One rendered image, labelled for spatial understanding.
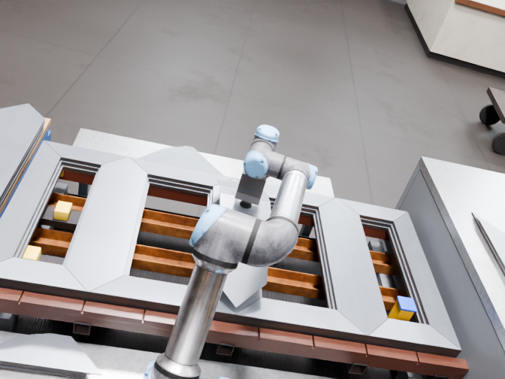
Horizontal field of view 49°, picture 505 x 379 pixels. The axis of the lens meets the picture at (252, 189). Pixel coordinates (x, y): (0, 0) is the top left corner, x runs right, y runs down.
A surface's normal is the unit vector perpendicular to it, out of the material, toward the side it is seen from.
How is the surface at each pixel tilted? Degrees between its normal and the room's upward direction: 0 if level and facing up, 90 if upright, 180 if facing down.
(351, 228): 0
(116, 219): 0
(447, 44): 90
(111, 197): 0
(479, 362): 90
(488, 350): 90
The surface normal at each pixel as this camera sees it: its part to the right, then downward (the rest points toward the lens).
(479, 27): -0.08, 0.57
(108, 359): 0.25, -0.79
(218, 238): -0.12, 0.04
